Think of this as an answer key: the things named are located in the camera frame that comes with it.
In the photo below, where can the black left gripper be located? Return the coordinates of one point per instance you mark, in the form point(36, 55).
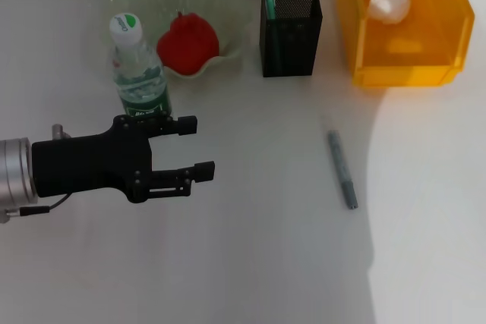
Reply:
point(87, 164)

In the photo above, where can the white paper ball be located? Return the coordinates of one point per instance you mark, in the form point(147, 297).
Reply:
point(393, 5)

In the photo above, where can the red-orange fruit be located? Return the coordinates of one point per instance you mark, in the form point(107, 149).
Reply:
point(188, 43)

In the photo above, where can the green-label clear water bottle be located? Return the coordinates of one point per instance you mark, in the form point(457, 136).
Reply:
point(133, 58)

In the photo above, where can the grey marker pen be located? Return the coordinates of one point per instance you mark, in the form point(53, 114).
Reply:
point(341, 168)

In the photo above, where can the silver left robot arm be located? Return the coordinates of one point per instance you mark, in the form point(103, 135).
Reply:
point(15, 172)

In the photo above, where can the black mesh pen holder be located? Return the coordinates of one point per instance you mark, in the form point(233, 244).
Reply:
point(290, 43)

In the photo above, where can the yellow plastic bin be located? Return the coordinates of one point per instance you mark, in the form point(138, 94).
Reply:
point(417, 58)

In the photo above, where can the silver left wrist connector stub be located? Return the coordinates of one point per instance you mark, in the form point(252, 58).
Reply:
point(59, 131)

